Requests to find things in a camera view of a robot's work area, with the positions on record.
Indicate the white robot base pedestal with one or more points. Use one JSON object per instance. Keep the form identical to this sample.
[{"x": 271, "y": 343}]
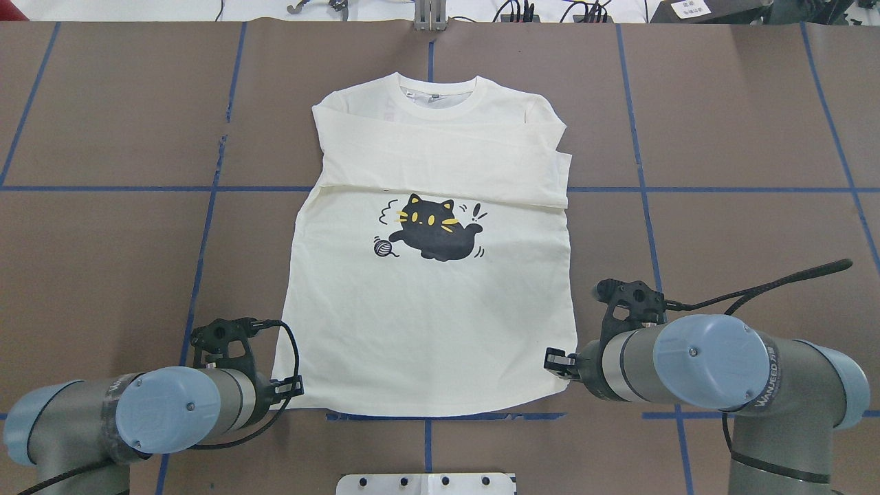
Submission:
[{"x": 429, "y": 483}]

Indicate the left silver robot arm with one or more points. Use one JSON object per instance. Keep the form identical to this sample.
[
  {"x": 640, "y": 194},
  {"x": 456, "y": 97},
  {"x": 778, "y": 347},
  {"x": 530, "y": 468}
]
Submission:
[{"x": 83, "y": 436}]

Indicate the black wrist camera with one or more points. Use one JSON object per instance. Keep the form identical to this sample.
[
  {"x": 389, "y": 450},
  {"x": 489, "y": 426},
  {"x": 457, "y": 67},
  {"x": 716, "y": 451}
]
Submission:
[
  {"x": 630, "y": 306},
  {"x": 225, "y": 343}
]

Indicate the cream long-sleeve cat shirt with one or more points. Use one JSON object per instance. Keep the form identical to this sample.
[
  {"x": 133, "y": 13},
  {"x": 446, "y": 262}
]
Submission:
[{"x": 430, "y": 263}]

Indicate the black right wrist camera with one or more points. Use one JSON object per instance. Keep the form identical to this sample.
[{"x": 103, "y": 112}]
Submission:
[{"x": 630, "y": 306}]

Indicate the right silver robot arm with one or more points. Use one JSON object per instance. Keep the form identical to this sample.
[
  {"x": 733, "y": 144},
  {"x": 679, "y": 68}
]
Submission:
[{"x": 786, "y": 397}]

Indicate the aluminium frame post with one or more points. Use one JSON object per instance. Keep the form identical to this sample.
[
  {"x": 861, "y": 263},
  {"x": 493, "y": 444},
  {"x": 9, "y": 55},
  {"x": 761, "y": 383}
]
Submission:
[{"x": 430, "y": 15}]

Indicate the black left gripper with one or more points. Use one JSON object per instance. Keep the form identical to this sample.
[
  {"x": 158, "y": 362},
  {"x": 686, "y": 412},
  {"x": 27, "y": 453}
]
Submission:
[{"x": 262, "y": 394}]

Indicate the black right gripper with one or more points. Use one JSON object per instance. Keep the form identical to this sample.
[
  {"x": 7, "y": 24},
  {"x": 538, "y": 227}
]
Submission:
[{"x": 585, "y": 365}]

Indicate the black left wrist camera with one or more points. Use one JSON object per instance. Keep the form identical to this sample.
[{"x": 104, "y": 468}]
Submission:
[{"x": 225, "y": 343}]

